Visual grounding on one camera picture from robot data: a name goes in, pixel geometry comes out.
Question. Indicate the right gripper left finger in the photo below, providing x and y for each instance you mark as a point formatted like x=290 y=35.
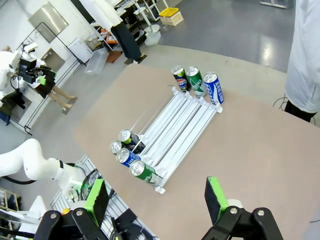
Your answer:
x=100 y=197

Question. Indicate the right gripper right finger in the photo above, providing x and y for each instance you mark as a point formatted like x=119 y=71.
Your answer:
x=215 y=197

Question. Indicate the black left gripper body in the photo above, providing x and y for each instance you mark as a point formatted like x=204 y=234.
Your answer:
x=26 y=67

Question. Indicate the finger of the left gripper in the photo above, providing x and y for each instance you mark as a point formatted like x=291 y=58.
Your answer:
x=38 y=80
x=43 y=70

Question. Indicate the green Chilsung cider can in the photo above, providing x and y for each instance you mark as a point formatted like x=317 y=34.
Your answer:
x=197 y=83
x=137 y=167

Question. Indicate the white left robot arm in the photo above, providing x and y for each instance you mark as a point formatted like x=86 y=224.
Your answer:
x=30 y=160

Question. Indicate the person in black skirt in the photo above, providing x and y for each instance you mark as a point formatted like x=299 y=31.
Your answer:
x=60 y=93

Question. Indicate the person in black trousers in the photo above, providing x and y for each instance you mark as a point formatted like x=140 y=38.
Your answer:
x=125 y=42

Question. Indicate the person in white hoodie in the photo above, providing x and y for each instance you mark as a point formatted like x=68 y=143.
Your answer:
x=305 y=62

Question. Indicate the yellow emergency stop box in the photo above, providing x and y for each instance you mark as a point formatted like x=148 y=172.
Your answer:
x=66 y=211

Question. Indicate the white low cabinet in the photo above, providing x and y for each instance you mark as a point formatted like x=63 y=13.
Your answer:
x=80 y=48

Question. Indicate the blue Pocari Sweat can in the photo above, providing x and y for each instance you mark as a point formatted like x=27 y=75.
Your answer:
x=215 y=90
x=123 y=155

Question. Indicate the black Pepsi can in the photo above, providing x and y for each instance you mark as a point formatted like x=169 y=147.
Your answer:
x=115 y=147
x=182 y=81
x=125 y=135

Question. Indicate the clear plastic storage bin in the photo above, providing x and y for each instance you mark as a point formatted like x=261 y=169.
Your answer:
x=96 y=62

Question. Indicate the brown cardboard sheet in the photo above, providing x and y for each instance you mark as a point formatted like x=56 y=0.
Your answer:
x=115 y=57

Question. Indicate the orange cardboard box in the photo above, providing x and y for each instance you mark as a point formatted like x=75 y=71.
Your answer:
x=111 y=40

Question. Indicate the white tower air conditioner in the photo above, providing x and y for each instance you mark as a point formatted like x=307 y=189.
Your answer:
x=105 y=15

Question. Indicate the white sloped can dispenser rack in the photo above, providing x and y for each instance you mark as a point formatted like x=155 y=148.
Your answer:
x=180 y=120

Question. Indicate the white round base stand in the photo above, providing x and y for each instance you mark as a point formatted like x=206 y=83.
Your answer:
x=152 y=28

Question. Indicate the white plastic crate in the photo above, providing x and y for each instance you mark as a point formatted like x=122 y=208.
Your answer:
x=175 y=20

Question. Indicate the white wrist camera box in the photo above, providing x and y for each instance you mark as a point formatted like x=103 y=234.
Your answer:
x=30 y=47

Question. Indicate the grey metal wall panel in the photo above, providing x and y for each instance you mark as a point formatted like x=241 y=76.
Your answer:
x=48 y=21

